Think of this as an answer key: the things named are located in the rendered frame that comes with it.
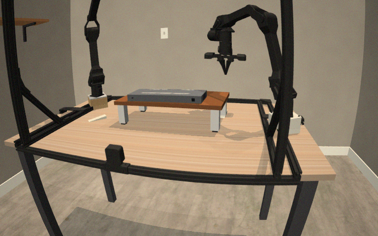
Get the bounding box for brown wooden stand with white legs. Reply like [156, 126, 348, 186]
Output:
[114, 91, 229, 132]

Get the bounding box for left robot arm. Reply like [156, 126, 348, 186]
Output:
[84, 0, 105, 97]

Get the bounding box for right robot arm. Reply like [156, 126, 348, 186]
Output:
[207, 4, 282, 100]

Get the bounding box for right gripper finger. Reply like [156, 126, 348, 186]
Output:
[217, 60, 225, 74]
[225, 60, 233, 74]

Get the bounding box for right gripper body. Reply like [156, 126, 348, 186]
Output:
[204, 41, 246, 61]

